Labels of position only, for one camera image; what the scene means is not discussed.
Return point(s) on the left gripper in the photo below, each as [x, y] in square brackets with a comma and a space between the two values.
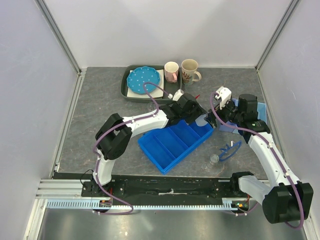
[196, 110]

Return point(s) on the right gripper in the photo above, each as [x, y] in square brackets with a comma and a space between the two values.
[219, 111]

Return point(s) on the white wash bottle red cap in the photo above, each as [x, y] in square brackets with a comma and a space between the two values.
[202, 119]

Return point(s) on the clear glass beaker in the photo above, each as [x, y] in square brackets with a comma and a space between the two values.
[151, 106]

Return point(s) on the blue safety glasses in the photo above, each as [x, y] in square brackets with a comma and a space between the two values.
[229, 150]

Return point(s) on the glass stoppered bottle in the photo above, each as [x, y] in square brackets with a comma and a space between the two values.
[214, 159]

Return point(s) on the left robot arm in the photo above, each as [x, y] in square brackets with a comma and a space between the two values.
[114, 136]

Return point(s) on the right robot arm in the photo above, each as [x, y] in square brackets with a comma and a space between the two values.
[286, 199]

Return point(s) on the beige patterned mug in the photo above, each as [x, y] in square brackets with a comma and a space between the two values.
[190, 74]

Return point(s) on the pink mug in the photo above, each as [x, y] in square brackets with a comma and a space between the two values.
[171, 70]

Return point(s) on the blue divided plastic tray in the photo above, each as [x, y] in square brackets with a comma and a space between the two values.
[167, 147]

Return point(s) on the purple and blue organizer bins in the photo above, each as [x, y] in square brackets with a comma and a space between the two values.
[262, 115]

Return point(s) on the grey plastic tray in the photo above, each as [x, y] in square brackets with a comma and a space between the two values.
[159, 94]

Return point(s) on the blue polka dot plate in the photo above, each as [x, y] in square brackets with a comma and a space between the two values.
[143, 76]

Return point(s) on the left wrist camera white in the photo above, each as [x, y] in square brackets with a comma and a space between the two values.
[176, 96]

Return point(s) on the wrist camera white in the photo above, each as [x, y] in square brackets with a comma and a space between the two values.
[176, 96]
[223, 94]

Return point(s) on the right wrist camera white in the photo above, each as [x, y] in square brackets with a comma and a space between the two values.
[223, 94]

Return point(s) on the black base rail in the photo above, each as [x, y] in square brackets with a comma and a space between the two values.
[163, 190]

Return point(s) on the grey cable duct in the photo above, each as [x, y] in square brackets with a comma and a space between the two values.
[96, 204]

